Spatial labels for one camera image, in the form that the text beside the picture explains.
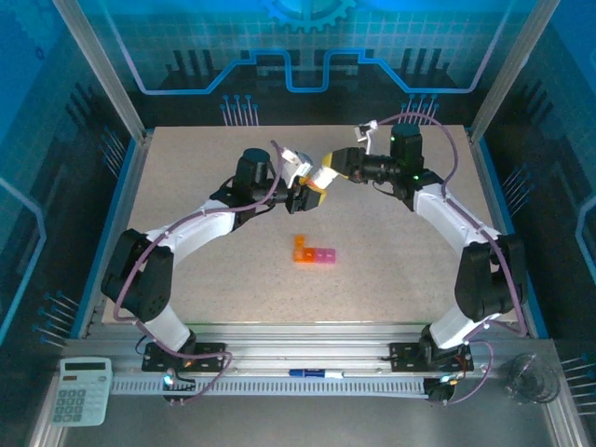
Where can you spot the white pill bottle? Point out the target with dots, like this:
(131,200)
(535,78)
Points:
(322,177)

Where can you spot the aluminium frame rail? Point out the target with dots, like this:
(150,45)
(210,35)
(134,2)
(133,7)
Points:
(302,347)

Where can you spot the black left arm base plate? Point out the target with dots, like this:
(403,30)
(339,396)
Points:
(212,356)

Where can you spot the blue white marker pen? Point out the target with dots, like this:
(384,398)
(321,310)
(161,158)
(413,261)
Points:
(307,373)

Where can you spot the pink pill box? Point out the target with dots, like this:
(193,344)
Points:
(330,255)

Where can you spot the blue aluminium table side rail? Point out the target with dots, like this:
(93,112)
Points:
(507,233)
(112,233)

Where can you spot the aluminium frame post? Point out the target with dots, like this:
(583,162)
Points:
(505,70)
(102,70)

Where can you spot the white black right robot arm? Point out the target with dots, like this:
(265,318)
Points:
(447,219)

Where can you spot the clear plastic cup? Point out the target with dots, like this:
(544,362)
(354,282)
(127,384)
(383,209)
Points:
(531,379)

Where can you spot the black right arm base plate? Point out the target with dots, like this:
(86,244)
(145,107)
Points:
(402,356)

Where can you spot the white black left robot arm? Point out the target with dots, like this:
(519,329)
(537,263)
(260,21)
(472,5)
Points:
(205,228)

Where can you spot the white desk calculator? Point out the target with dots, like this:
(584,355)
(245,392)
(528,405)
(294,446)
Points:
(81,396)

